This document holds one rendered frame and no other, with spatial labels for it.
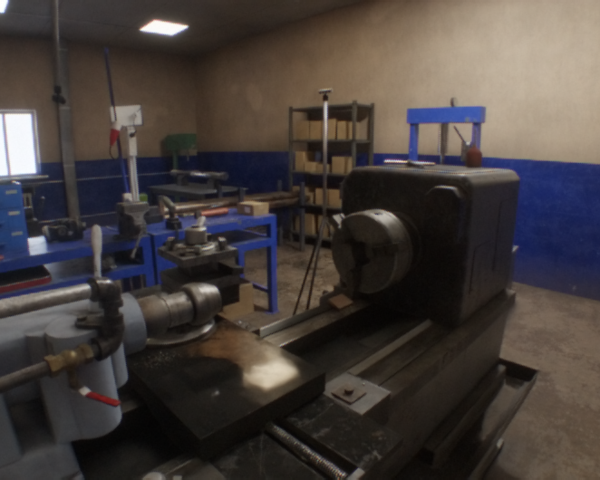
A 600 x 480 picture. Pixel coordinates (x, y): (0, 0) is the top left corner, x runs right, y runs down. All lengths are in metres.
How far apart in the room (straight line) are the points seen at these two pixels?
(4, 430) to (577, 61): 4.64
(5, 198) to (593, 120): 4.75
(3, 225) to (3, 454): 2.04
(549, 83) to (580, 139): 0.64
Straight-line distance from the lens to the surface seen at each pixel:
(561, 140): 4.51
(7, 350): 0.67
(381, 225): 1.14
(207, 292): 0.81
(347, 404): 0.89
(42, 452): 0.71
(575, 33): 4.65
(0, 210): 2.62
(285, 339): 1.23
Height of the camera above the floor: 1.40
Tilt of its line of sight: 13 degrees down
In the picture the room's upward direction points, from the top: straight up
